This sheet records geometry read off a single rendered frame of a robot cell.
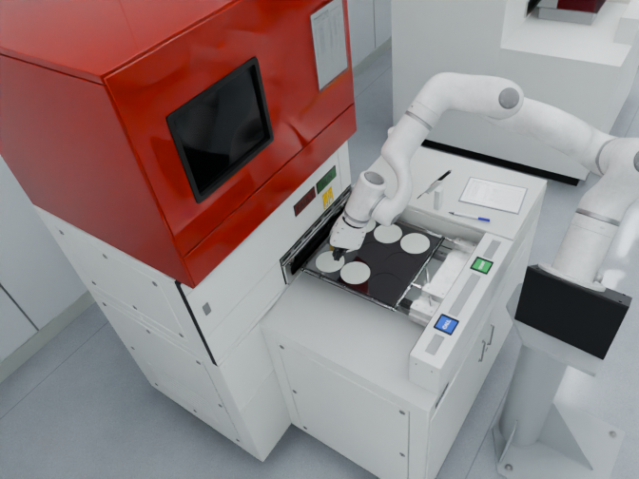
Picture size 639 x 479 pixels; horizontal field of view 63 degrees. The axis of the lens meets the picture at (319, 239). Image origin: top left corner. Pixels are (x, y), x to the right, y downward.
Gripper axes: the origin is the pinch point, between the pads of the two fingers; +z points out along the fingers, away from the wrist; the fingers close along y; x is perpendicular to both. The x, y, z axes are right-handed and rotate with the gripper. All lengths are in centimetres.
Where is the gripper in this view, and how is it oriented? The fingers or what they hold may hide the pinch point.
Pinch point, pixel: (338, 253)
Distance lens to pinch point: 167.8
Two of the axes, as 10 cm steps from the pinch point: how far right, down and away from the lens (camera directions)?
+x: -0.9, -7.0, 7.1
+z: -3.1, 7.0, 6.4
